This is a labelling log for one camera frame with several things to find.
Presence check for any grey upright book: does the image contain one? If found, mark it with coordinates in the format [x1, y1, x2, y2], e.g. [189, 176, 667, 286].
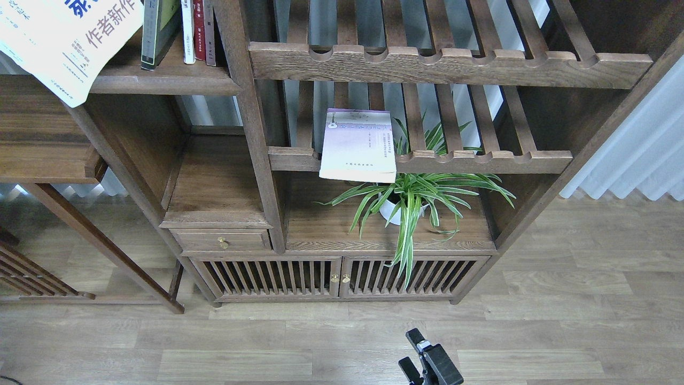
[203, 0, 217, 67]

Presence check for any red upright book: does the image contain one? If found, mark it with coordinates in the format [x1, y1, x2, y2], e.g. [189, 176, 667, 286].
[192, 0, 207, 61]

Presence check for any yellow and grey book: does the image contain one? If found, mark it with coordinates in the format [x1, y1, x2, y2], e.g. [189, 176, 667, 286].
[141, 1, 181, 71]

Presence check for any pale purple book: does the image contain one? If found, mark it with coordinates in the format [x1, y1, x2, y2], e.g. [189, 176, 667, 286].
[318, 108, 397, 183]

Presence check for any wooden side table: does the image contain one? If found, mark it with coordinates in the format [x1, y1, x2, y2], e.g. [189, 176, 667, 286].
[2, 75, 184, 314]

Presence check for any white curtain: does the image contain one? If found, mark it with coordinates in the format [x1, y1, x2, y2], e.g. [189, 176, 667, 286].
[560, 59, 683, 201]

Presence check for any large white book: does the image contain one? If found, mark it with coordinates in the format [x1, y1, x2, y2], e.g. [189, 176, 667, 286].
[1, 1, 144, 107]

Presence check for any white plant pot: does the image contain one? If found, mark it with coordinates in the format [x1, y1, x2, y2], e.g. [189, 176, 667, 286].
[379, 192, 429, 225]

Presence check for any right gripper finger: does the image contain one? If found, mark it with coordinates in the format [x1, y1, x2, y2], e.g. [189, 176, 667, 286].
[406, 328, 464, 384]
[398, 357, 423, 385]

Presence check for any dark wooden bookshelf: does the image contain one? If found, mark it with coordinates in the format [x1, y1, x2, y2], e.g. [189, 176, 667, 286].
[64, 1, 682, 305]

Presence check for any brass drawer knob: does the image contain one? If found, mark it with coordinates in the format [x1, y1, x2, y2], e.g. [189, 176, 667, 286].
[217, 237, 230, 250]

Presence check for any white upright book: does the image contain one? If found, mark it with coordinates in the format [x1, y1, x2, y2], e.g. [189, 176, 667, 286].
[181, 0, 196, 64]

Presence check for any green spider plant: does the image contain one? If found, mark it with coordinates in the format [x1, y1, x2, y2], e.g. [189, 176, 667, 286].
[328, 132, 515, 281]

